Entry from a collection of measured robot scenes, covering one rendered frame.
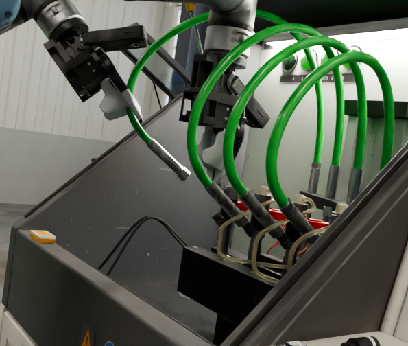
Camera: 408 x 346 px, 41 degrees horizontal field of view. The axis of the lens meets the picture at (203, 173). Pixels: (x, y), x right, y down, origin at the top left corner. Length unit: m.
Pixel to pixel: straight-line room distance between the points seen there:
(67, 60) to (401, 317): 0.68
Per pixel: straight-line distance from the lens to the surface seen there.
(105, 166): 1.15
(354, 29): 1.14
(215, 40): 0.88
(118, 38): 1.00
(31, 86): 7.67
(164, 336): 0.62
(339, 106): 0.98
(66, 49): 1.02
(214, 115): 0.85
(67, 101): 7.87
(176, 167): 0.98
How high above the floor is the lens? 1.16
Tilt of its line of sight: 3 degrees down
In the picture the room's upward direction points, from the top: 8 degrees clockwise
